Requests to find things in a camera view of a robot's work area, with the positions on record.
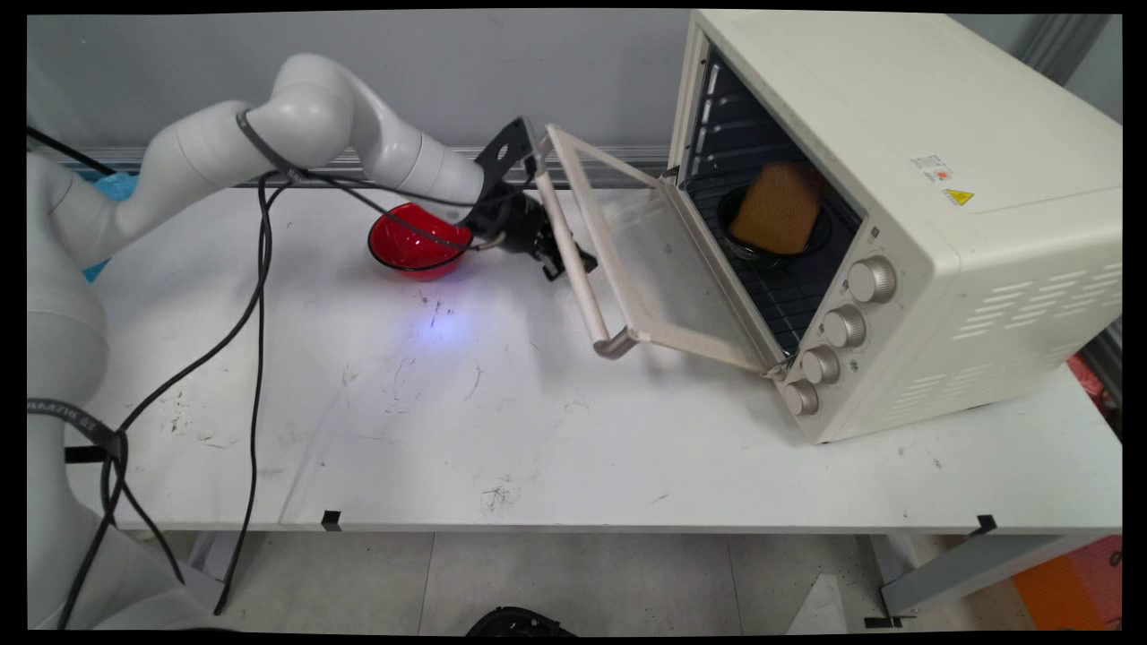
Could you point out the cream toaster oven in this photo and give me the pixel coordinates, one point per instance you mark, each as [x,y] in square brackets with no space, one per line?
[896,116]

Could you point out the grey table leg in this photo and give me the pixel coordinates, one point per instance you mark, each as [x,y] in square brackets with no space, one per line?
[968,569]
[208,560]

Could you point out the white label sticker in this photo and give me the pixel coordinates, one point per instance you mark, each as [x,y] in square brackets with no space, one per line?
[930,168]

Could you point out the blue bubble wrap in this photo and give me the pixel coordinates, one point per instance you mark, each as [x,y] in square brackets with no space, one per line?
[116,185]

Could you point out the black tape mark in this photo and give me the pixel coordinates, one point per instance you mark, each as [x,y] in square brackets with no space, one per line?
[986,525]
[332,520]

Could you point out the silver oven knob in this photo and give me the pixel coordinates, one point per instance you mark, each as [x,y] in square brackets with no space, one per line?
[872,280]
[800,398]
[844,326]
[820,365]

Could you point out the black bowl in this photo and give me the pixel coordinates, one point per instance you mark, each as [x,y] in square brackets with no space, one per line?
[744,249]

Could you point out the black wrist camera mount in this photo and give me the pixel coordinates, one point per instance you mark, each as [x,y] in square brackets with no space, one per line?
[502,157]

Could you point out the red plastic bowl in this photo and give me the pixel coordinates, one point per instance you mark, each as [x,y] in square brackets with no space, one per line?
[408,246]

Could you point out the black round object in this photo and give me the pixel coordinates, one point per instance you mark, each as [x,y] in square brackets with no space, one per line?
[520,622]

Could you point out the orange box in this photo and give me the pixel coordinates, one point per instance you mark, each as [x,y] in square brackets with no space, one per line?
[1071,587]

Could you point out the red object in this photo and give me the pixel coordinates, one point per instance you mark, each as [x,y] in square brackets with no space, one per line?
[1089,381]

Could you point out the brown bread slice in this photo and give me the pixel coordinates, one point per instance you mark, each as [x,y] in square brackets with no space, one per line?
[778,208]

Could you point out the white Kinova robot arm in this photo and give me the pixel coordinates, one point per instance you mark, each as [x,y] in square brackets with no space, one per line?
[305,116]

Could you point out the cream glass oven door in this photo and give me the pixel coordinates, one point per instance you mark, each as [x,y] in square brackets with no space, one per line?
[587,296]

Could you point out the yellow warning sticker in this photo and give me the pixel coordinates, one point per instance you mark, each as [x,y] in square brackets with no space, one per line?
[958,198]

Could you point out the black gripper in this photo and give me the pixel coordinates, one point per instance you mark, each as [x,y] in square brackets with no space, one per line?
[513,222]

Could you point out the aluminium column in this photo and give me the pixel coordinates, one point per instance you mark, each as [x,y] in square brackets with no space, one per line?
[1062,45]

